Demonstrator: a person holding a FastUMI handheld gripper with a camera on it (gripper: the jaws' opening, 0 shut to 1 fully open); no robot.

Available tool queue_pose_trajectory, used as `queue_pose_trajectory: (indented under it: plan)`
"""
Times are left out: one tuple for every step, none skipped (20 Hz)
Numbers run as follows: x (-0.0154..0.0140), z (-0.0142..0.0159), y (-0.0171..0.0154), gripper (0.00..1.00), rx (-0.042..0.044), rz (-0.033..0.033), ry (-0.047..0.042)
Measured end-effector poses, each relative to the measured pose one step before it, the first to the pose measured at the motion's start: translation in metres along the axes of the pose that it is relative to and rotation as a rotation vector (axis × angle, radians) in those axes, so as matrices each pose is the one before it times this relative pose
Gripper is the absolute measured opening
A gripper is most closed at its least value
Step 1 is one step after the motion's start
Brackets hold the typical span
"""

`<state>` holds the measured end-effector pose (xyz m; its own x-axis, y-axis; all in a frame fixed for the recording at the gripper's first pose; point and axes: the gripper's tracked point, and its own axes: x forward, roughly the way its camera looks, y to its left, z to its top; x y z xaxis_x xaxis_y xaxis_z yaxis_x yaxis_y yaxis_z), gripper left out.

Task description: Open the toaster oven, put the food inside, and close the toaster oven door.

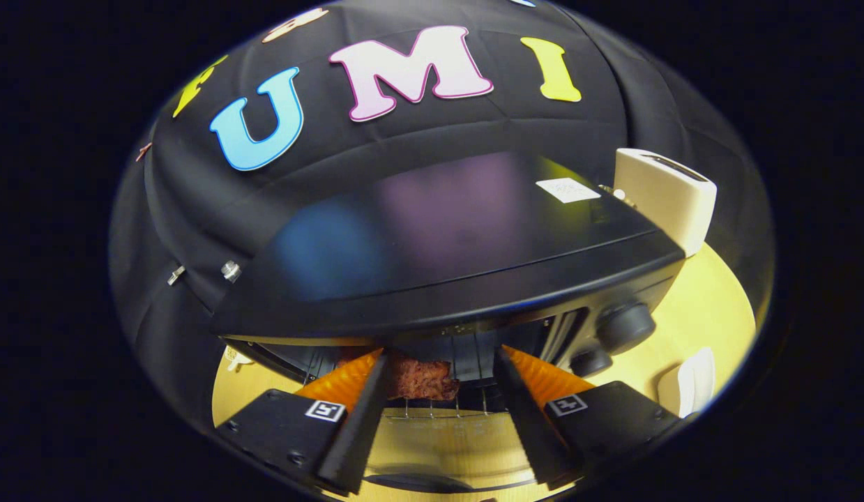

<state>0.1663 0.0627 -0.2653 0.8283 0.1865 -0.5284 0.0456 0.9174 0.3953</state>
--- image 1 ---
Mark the small white plate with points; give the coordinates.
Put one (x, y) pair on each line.
(696, 380)

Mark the pink cloth clip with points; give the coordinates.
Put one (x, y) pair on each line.
(144, 151)

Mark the black backdrop cloth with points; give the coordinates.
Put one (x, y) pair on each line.
(578, 125)

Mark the red meat slice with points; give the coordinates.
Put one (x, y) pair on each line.
(421, 380)

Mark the white cloth clip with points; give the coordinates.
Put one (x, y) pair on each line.
(176, 275)

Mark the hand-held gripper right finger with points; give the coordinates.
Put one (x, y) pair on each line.
(526, 418)

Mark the white toaster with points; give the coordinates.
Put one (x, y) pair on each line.
(665, 202)

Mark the black toaster oven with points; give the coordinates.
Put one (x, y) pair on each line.
(473, 244)

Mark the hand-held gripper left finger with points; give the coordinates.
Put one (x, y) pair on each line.
(355, 432)

